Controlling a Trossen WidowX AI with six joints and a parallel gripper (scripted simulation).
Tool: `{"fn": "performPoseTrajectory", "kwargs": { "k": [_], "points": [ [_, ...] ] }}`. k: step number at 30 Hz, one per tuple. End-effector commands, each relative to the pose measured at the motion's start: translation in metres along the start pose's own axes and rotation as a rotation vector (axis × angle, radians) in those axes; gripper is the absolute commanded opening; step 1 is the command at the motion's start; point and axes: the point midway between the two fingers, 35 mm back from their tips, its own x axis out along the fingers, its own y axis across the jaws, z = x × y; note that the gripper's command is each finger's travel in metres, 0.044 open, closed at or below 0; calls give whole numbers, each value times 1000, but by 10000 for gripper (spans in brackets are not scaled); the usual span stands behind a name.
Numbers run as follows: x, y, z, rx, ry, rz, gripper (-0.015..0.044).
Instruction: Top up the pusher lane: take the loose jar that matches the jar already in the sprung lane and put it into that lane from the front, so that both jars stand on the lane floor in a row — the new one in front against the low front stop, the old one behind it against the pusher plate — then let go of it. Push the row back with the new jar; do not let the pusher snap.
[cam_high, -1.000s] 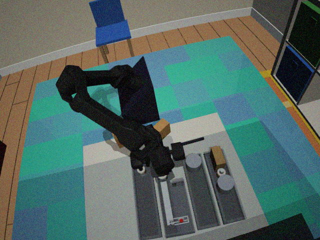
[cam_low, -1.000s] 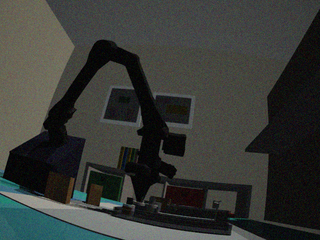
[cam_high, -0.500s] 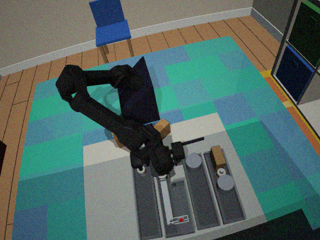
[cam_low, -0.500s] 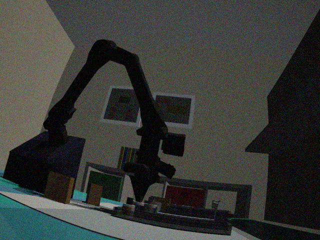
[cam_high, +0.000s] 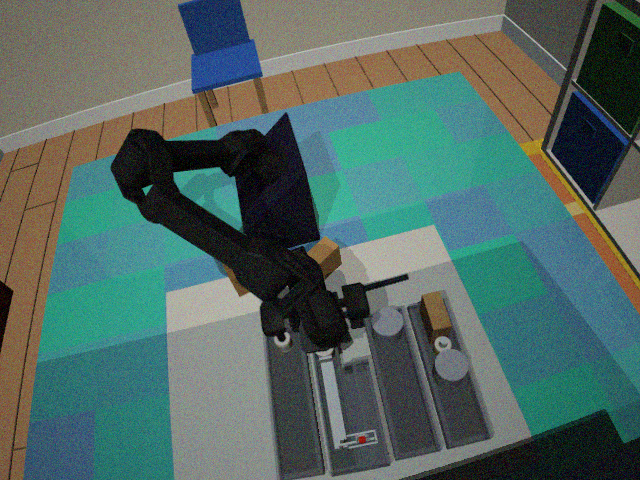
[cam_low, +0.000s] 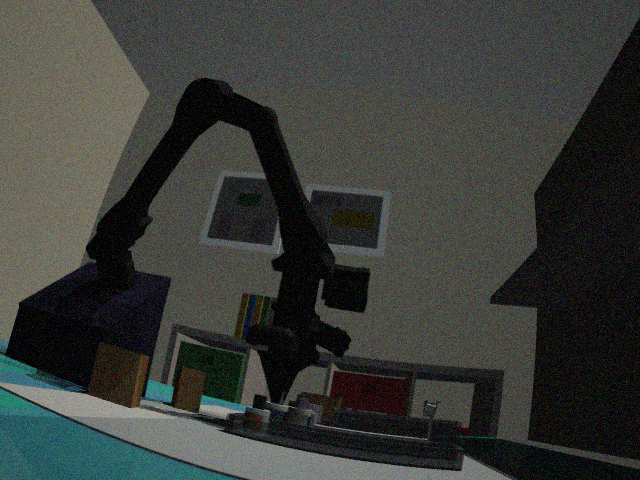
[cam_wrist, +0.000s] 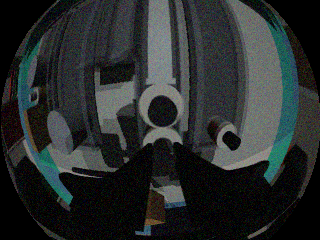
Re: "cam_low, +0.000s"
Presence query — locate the tan rectangular block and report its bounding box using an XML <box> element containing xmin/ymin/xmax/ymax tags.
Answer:
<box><xmin>301</xmin><ymin>392</ymin><xmax>342</xmax><ymax>421</ymax></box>

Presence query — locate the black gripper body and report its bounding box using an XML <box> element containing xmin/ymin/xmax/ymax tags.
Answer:
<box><xmin>245</xmin><ymin>296</ymin><xmax>320</xmax><ymax>364</ymax></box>

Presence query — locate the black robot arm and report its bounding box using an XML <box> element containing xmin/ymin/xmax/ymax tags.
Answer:
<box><xmin>86</xmin><ymin>78</ymin><xmax>370</xmax><ymax>358</ymax></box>

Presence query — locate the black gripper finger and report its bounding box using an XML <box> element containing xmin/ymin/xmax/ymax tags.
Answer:
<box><xmin>284</xmin><ymin>362</ymin><xmax>311</xmax><ymax>401</ymax></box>
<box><xmin>258</xmin><ymin>351</ymin><xmax>303</xmax><ymax>403</ymax></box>

